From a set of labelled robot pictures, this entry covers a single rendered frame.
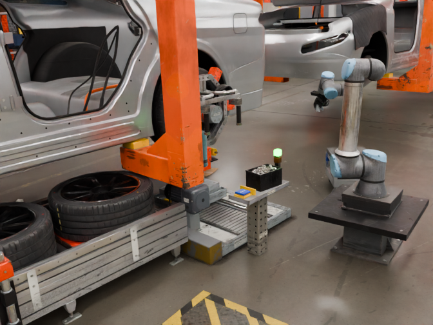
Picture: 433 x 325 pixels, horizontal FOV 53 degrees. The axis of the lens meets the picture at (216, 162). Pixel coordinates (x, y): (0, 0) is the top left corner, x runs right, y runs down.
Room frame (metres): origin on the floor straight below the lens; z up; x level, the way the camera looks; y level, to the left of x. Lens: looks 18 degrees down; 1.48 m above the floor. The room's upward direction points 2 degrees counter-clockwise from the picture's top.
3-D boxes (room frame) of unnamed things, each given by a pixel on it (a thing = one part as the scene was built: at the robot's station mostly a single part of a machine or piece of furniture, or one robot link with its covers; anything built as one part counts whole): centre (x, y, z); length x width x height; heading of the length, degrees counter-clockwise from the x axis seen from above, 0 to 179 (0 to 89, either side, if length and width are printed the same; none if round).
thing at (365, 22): (5.52, -1.88, 1.36); 0.71 x 0.30 x 0.51; 136
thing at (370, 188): (2.61, -1.00, 0.45); 0.19 x 0.19 x 0.10
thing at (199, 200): (2.92, 0.25, 0.26); 0.42 x 0.18 x 0.35; 46
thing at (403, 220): (2.61, -0.99, 0.15); 0.60 x 0.60 x 0.30; 53
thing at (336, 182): (3.66, -1.18, 0.17); 0.43 x 0.36 x 0.34; 176
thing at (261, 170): (2.67, -0.31, 0.51); 0.20 x 0.14 x 0.13; 128
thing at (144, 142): (2.94, 0.56, 0.71); 0.14 x 0.14 x 0.05; 46
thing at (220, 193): (3.33, 0.23, 0.13); 0.50 x 0.36 x 0.10; 136
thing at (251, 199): (2.63, -0.27, 0.44); 0.43 x 0.17 x 0.03; 136
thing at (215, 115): (3.16, 0.06, 0.85); 0.21 x 0.14 x 0.14; 46
